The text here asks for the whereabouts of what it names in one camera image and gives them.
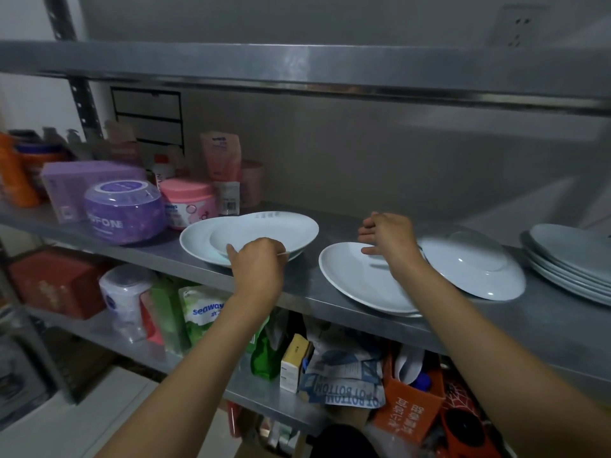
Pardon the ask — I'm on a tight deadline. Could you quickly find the person's right hand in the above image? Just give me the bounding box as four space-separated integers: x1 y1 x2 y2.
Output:
358 212 426 282

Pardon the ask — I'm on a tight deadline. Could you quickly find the person's left hand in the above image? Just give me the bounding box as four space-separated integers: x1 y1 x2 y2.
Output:
225 237 290 301

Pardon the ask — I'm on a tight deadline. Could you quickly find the white ceramic plate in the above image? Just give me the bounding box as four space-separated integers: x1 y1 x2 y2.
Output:
179 216 239 268
209 210 320 263
318 240 425 319
416 227 527 302

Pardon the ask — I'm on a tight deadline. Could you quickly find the grey metal shelf rack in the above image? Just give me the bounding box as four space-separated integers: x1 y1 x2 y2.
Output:
0 0 611 458

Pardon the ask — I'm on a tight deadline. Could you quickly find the stack of white plates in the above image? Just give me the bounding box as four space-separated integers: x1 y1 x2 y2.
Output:
519 223 611 307

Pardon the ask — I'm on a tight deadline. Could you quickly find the person's right forearm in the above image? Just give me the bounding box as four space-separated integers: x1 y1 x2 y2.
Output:
393 261 611 458

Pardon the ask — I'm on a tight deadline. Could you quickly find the person's left forearm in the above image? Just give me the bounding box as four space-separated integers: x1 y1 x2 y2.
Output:
95 290 277 458

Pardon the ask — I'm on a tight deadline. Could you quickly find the green white refill pouch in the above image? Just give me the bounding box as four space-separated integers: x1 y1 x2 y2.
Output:
178 284 270 354

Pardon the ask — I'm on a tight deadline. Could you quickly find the pink cup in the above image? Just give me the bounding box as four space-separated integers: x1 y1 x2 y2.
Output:
239 160 265 209

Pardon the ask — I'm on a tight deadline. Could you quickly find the pink lidded jar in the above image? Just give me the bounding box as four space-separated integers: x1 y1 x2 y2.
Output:
158 177 218 231

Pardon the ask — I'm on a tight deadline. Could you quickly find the yellow white small box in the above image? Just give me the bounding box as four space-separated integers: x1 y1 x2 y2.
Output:
279 333 314 394

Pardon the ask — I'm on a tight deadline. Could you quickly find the pink tube white cap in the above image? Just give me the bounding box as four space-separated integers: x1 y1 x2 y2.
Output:
200 132 242 217

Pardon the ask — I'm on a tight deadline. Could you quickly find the red packet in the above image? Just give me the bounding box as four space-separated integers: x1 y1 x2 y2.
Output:
139 289 167 347

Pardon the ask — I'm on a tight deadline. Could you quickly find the white bottle red cap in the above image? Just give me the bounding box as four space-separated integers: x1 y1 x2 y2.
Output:
151 154 176 188

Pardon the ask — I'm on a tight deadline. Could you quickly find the white wipes canister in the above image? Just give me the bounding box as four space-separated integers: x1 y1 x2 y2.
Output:
98 263 155 343

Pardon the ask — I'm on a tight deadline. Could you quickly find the purple round tub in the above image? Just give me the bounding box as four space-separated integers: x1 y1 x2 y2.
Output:
84 179 167 247

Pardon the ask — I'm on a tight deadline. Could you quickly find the grey blue printed bag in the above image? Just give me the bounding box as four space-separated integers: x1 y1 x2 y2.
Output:
297 326 388 410

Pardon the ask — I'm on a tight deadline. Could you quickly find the orange paper bag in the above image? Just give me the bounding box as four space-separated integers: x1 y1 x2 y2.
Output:
371 351 447 445

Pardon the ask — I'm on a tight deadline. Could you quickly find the small brown box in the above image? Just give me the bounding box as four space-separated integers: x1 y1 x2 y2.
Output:
103 120 143 163

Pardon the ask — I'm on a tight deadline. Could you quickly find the orange black web print gadget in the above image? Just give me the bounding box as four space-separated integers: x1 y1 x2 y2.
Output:
435 376 505 458

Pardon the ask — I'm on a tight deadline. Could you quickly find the red box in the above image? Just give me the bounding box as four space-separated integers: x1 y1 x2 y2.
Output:
8 249 109 321

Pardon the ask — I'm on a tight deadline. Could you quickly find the purple box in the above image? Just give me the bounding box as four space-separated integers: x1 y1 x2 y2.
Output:
39 160 147 225

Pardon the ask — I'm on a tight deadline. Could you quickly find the orange jar blue lid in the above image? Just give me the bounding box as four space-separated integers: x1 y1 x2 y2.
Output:
13 141 66 189

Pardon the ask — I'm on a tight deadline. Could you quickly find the orange bottle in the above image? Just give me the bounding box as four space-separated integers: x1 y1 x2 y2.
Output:
0 132 40 209

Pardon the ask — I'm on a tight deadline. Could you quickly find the grey storage box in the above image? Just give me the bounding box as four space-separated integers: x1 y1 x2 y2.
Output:
0 328 54 427

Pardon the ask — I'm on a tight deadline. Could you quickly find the white wall socket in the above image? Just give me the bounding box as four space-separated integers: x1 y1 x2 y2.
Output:
488 4 549 49

